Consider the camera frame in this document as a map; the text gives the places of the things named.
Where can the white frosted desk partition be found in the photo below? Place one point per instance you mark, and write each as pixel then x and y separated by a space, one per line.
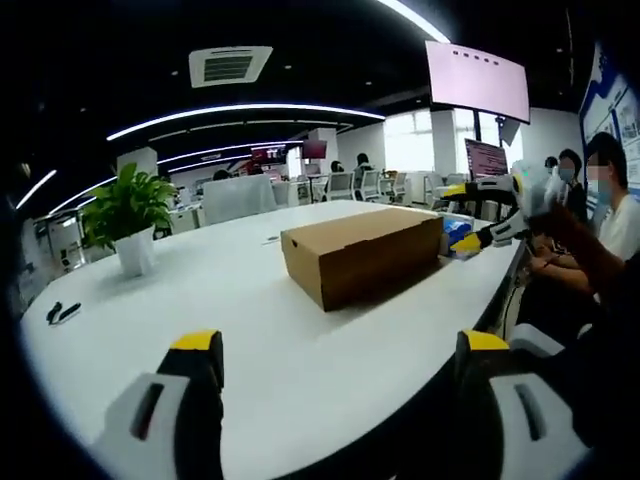
pixel 240 200

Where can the long curved ceiling light strip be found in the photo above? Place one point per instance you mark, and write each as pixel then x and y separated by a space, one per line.
pixel 250 107

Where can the brown cardboard shoe box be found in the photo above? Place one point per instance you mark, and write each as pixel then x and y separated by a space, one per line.
pixel 360 245

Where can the red display screen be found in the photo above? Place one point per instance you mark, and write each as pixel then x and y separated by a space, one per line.
pixel 315 149
pixel 270 154

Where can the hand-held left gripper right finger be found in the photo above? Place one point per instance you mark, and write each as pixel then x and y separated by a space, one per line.
pixel 475 410

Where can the large pink display screen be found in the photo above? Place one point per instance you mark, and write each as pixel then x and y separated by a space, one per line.
pixel 475 80

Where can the dark computer monitor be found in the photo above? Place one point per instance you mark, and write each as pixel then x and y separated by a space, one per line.
pixel 485 159

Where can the group of white office chairs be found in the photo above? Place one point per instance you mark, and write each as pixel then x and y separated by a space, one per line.
pixel 340 187

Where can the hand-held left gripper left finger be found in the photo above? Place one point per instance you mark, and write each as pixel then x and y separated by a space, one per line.
pixel 200 410

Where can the ceiling air conditioner vent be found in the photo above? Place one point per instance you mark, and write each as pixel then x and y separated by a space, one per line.
pixel 230 67

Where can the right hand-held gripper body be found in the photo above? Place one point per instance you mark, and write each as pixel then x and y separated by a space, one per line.
pixel 535 195

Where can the small black device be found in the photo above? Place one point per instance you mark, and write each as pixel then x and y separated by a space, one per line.
pixel 62 314

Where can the blue wall display board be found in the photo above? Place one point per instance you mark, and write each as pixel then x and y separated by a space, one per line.
pixel 610 110

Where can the green plant in white pot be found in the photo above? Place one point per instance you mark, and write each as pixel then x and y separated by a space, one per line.
pixel 130 210

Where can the grey chair armrest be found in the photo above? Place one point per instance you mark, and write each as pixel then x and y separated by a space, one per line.
pixel 537 340

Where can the blue and white pack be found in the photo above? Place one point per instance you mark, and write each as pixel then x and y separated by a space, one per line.
pixel 457 227

